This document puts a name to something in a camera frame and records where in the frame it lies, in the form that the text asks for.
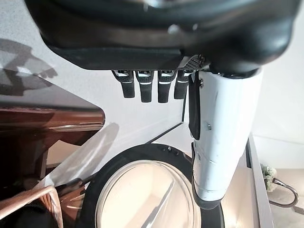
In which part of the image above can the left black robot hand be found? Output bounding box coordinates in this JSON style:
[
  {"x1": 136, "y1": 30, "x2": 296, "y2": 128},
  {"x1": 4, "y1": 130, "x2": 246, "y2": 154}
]
[{"x1": 23, "y1": 0, "x2": 299, "y2": 209}]

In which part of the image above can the black garment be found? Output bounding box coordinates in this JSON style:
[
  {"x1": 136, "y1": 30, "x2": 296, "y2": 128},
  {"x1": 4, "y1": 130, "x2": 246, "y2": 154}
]
[{"x1": 14, "y1": 201, "x2": 57, "y2": 228}]

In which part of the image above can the round glass washer door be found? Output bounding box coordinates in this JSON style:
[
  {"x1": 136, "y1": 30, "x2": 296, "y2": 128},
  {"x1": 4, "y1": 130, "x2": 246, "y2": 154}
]
[{"x1": 76, "y1": 143, "x2": 225, "y2": 228}]

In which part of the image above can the white beige cabinet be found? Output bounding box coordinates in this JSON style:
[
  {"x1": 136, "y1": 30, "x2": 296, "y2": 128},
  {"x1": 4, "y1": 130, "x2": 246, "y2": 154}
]
[{"x1": 223, "y1": 134, "x2": 304, "y2": 228}]

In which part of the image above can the wicker laundry basket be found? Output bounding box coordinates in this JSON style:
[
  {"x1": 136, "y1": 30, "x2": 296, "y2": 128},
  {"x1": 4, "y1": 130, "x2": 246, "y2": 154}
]
[{"x1": 0, "y1": 185, "x2": 64, "y2": 228}]

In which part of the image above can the metal faucet handle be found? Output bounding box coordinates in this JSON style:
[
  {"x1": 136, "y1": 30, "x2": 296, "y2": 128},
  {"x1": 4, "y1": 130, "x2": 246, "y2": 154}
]
[{"x1": 269, "y1": 178, "x2": 304, "y2": 213}]

